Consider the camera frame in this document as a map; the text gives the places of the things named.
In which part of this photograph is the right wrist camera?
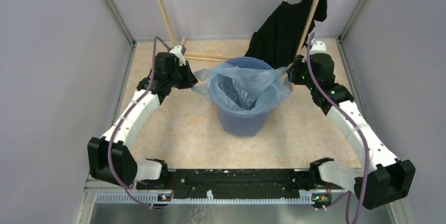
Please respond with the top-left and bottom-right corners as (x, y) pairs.
(307, 40), (327, 55)

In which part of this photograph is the wooden clothes rack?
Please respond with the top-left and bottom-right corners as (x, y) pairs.
(147, 0), (331, 91)

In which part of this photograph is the light blue plastic trash bag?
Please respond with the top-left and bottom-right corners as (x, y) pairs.
(191, 63), (291, 117)

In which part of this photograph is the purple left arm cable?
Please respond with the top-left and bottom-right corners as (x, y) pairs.
(107, 36), (173, 210)

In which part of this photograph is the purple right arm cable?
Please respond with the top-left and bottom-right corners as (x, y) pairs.
(306, 32), (370, 224)

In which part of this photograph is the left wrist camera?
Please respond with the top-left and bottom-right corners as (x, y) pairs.
(169, 45), (186, 66)

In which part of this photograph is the black t-shirt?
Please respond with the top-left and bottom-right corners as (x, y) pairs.
(245, 0), (313, 69)

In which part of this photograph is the blue plastic trash bin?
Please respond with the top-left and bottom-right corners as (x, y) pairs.
(217, 57), (273, 137)

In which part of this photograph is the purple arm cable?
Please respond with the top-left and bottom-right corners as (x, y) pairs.
(306, 32), (370, 224)
(107, 36), (173, 210)

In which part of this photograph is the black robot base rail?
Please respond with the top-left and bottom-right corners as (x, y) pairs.
(136, 169), (327, 200)

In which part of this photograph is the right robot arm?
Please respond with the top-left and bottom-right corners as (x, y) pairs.
(288, 53), (415, 210)

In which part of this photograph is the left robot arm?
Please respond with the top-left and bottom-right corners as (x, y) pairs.
(87, 46), (198, 189)

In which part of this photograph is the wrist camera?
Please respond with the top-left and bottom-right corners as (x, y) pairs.
(307, 40), (327, 55)
(169, 45), (186, 66)

